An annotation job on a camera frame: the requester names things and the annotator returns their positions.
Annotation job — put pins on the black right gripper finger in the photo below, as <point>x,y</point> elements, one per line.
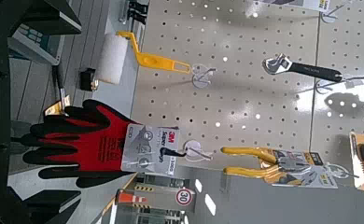
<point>52,207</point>
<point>49,18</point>

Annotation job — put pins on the red black work gloves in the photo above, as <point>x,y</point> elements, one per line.
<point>99,146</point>

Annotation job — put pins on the grey blue plastic crate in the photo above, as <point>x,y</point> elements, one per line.
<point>30,43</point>

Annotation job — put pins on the small black block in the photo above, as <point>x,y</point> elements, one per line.
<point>86,79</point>

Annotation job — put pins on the orange traffic cone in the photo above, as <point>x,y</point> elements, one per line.
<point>130,198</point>

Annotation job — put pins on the black rack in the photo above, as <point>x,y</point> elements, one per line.
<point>138,12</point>

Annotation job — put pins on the black yellow striped barrier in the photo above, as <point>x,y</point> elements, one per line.
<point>144,188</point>

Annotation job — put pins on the round speed limit sign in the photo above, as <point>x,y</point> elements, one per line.
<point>184,197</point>

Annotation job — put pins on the white perforated pegboard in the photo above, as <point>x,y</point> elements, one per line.
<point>248,109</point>

